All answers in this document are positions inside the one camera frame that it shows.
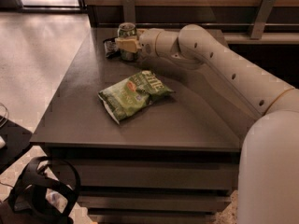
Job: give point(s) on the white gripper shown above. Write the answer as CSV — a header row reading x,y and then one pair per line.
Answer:
x,y
148,42

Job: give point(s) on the green soda can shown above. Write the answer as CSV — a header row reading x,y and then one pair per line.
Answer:
x,y
127,30

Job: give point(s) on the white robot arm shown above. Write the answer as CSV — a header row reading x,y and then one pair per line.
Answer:
x,y
268,180

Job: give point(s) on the black rxbar chocolate wrapper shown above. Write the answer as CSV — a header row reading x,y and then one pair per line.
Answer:
x,y
111,49

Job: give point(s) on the green chips bag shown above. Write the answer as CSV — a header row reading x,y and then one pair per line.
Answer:
x,y
125,98

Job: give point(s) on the grey drawer cabinet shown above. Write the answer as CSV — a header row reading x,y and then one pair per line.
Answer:
x,y
174,162

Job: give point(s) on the black headset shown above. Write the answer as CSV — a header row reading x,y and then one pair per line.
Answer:
x,y
29,193

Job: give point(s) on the left metal bracket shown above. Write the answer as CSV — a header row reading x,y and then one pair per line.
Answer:
x,y
128,8

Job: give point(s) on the metal bracket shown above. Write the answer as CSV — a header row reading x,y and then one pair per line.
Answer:
x,y
264,10
128,8

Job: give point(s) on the right metal bracket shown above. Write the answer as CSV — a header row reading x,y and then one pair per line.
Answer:
x,y
264,10

